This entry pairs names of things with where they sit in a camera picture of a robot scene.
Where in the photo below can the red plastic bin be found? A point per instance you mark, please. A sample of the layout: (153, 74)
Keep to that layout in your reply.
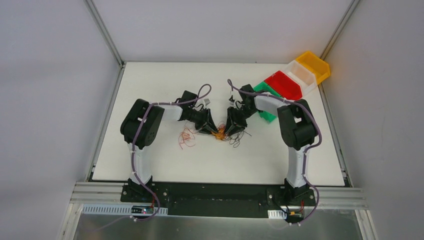
(284, 86)

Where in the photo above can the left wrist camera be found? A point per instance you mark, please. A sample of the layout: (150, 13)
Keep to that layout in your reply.
(206, 102)

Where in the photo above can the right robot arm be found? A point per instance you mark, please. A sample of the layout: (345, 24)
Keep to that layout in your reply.
(298, 130)

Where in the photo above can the white cable duct right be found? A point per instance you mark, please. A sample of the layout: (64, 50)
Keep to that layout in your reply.
(277, 214)

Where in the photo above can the white cable duct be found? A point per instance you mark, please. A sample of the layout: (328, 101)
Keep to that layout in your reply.
(277, 214)
(109, 209)

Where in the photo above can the white cable duct left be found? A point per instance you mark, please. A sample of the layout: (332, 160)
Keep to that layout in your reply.
(109, 209)

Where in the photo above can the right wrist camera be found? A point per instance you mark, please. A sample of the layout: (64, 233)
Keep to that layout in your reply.
(232, 101)

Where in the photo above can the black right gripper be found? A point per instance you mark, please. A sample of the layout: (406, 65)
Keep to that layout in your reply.
(236, 119)

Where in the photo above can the clear plastic bin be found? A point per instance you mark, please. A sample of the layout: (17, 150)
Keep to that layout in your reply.
(302, 76)

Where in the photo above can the aluminium frame rail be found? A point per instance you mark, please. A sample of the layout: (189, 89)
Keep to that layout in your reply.
(168, 193)

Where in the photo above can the yellow plastic bin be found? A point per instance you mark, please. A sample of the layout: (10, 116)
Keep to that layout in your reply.
(317, 66)

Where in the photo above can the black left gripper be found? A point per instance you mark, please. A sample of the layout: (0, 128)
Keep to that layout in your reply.
(203, 120)

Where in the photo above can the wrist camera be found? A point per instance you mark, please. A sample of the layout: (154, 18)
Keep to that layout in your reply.
(232, 101)
(206, 102)

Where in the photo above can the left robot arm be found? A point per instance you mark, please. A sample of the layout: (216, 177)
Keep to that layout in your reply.
(140, 127)

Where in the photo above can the green plastic bin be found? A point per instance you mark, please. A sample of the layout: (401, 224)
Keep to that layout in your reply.
(267, 105)

